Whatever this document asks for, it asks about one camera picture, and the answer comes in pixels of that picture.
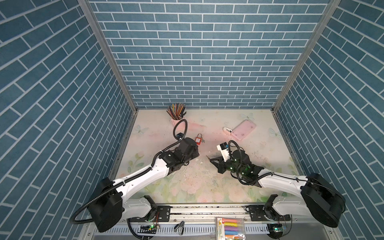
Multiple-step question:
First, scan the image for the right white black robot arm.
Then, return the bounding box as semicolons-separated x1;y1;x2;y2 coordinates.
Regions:
209;141;346;228

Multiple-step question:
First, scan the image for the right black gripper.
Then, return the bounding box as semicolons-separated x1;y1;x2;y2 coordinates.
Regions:
209;155;245;177

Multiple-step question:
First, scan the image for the left circuit board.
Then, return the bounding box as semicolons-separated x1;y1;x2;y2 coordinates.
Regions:
138;225;157;235

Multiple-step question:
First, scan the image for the marker pack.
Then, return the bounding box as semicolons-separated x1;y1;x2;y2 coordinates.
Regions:
215;217;246;240

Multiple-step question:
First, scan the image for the circuit board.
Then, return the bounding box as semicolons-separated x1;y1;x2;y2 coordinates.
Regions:
267;224;284;240
138;225;157;235

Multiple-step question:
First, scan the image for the pink case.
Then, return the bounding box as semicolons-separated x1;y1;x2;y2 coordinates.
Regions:
231;120;256;141

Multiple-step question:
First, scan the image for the aluminium front rail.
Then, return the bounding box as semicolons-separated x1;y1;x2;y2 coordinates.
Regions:
80;202;340;235

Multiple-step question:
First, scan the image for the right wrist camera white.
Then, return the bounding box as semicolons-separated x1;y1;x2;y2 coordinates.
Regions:
217;142;230;162

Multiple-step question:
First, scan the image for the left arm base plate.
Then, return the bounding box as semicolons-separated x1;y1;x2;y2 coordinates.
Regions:
129;206;171;223

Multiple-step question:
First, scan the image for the pink pencil cup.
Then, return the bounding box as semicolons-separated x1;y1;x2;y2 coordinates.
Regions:
171;119;180;126

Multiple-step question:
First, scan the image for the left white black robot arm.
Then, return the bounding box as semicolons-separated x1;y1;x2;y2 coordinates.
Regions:
70;133;199;233

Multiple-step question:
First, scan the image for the black metal clip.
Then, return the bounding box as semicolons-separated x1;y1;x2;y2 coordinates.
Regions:
174;221;185;236

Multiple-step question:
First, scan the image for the white small device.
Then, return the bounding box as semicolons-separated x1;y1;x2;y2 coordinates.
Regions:
223;127;233;134

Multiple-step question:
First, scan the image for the right circuit board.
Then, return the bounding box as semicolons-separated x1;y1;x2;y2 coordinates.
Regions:
267;224;284;240

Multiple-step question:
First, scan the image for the red padlock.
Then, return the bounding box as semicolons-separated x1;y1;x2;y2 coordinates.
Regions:
195;134;203;145

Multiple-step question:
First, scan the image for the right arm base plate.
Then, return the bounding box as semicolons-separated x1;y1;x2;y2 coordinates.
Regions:
245;205;292;222

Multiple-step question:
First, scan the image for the coloured pencils bundle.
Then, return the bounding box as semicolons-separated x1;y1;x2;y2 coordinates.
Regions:
167;103;186;120

